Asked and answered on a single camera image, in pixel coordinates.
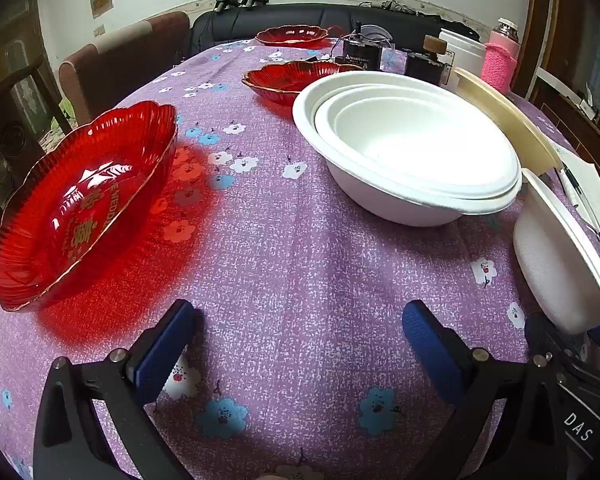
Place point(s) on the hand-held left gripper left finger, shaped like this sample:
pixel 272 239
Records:
pixel 165 350

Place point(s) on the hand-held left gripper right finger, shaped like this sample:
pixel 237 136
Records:
pixel 432 350

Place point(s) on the small white paper bowl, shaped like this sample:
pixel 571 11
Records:
pixel 545 260

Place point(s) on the large white paper bowl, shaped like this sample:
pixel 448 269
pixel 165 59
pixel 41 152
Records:
pixel 380 200

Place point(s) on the red plastic plate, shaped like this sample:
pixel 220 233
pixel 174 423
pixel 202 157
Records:
pixel 80 200

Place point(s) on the nested white paper bowl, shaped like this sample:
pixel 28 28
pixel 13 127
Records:
pixel 405 140

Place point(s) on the red glass dish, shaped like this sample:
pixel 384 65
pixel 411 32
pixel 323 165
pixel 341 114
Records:
pixel 280 80
pixel 290 37

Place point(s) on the purple floral tablecloth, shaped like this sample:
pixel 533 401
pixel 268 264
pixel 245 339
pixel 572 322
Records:
pixel 290 285

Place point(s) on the white paper sheet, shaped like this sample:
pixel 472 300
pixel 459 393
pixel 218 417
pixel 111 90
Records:
pixel 597 185

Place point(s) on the black pen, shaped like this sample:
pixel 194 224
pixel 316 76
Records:
pixel 575 185

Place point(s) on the beige plastic bowl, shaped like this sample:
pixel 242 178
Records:
pixel 510 120

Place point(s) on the pink knitted sleeve bottle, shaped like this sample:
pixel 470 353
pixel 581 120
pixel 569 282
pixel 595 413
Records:
pixel 500 65

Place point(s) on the black motor with wooden knob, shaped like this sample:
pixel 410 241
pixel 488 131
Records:
pixel 422 67

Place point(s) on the dark wooden furniture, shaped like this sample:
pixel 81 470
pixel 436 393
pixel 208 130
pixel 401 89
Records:
pixel 10 110

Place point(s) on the white plastic jar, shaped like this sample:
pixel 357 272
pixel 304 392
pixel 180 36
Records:
pixel 467 55

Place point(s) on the wooden cabinet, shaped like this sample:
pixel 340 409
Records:
pixel 580 35

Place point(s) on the black cylindrical motor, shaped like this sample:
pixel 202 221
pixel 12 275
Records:
pixel 362 55

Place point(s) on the white round dish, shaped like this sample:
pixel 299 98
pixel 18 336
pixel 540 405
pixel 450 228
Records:
pixel 377 32

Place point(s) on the black leather sofa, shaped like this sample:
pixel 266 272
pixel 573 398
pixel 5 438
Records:
pixel 280 15

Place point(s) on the wall outlet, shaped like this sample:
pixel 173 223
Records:
pixel 99 30

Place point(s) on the wall plaque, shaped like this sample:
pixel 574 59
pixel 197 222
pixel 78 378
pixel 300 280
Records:
pixel 101 1

